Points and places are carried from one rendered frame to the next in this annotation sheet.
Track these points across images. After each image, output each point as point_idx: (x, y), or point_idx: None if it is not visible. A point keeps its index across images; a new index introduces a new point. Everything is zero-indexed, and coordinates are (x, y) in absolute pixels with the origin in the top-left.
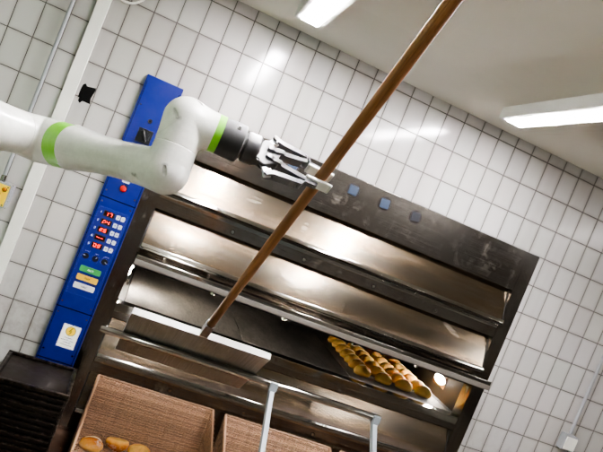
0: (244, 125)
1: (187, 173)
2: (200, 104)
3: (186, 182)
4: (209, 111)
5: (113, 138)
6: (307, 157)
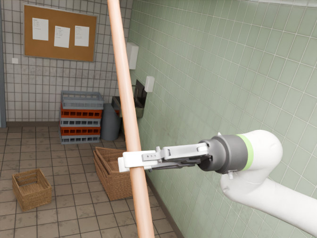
0: (223, 135)
1: (222, 175)
2: (253, 131)
3: (221, 183)
4: (245, 133)
5: (304, 195)
6: (162, 149)
